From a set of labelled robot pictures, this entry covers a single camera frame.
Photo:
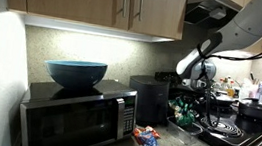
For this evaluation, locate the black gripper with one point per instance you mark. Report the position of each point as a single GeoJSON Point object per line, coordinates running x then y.
{"type": "Point", "coordinates": [190, 92]}

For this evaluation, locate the green snack pack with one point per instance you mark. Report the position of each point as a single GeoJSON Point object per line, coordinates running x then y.
{"type": "Point", "coordinates": [183, 113]}

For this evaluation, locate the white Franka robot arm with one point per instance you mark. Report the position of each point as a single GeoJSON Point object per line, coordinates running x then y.
{"type": "Point", "coordinates": [244, 26]}

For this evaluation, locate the blue and orange snack pack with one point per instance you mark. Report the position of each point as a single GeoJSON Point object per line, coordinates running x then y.
{"type": "Point", "coordinates": [146, 139]}

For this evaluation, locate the large blue bowl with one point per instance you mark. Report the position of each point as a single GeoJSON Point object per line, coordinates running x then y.
{"type": "Point", "coordinates": [75, 74]}

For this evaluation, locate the black frying pan with lid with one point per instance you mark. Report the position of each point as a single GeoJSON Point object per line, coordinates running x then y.
{"type": "Point", "coordinates": [223, 100]}

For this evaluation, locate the orange sauce bottle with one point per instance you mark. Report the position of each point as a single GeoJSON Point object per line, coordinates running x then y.
{"type": "Point", "coordinates": [230, 90]}

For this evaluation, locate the black air fryer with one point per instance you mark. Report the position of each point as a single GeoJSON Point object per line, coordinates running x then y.
{"type": "Point", "coordinates": [149, 100]}

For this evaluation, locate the transparent rectangular container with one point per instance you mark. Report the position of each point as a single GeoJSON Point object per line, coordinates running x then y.
{"type": "Point", "coordinates": [184, 134]}

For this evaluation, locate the black electric stove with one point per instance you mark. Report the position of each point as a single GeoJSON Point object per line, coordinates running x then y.
{"type": "Point", "coordinates": [230, 139]}

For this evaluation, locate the black pot with lid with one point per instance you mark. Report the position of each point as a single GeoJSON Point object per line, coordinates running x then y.
{"type": "Point", "coordinates": [254, 110]}

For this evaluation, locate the clear water bottle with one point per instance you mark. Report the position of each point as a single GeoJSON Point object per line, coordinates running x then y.
{"type": "Point", "coordinates": [261, 94]}

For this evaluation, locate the range hood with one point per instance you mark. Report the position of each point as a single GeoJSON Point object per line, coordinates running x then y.
{"type": "Point", "coordinates": [204, 9]}

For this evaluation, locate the under-cabinet light strip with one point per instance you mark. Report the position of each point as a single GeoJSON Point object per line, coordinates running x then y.
{"type": "Point", "coordinates": [92, 29]}

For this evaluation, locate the black microwave oven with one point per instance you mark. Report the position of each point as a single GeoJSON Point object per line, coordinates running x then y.
{"type": "Point", "coordinates": [71, 122]}

